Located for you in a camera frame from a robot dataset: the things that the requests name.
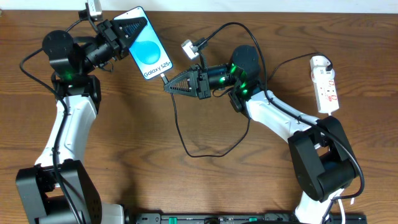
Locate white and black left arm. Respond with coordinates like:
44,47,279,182
16,17,148,223

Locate blue Samsung Galaxy smartphone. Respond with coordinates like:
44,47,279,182
114,6,173,80

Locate white power strip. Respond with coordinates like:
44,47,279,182
310,55,340,115

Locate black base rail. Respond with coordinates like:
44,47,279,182
124,212,368,224

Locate black charger cable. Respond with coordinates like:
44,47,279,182
160,52,334,158

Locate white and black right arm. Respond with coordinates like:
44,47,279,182
162,45,364,223

